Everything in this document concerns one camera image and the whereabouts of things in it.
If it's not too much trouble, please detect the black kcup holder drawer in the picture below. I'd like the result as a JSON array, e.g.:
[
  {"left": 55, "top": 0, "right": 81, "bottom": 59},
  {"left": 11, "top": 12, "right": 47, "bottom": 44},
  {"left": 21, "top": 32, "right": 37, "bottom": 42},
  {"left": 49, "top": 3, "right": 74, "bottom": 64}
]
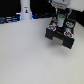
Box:
[{"left": 45, "top": 17, "right": 76, "bottom": 49}]

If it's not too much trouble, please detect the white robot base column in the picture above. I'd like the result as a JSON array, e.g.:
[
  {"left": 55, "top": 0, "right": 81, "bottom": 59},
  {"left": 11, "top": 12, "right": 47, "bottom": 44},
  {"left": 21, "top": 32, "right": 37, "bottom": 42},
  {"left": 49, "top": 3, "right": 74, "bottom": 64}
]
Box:
[{"left": 20, "top": 0, "right": 32, "bottom": 20}]

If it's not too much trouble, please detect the kcup pod in holder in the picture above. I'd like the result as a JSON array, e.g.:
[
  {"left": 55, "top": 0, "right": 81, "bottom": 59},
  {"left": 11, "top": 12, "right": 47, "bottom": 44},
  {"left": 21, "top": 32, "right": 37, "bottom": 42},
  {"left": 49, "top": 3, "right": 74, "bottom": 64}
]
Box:
[
  {"left": 66, "top": 21, "right": 74, "bottom": 28},
  {"left": 64, "top": 31, "right": 73, "bottom": 38},
  {"left": 48, "top": 25, "right": 56, "bottom": 31}
]

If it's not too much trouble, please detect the white green kcup pod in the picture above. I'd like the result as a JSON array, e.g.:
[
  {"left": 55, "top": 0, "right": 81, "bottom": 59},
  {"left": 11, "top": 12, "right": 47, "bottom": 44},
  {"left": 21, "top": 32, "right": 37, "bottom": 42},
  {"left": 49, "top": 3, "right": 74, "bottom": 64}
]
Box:
[{"left": 58, "top": 14, "right": 65, "bottom": 20}]

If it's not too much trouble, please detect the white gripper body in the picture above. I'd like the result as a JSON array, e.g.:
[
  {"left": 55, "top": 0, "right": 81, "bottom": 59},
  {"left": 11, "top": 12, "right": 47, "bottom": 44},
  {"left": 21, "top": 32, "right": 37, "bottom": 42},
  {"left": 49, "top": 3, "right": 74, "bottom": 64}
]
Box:
[{"left": 51, "top": 0, "right": 71, "bottom": 11}]

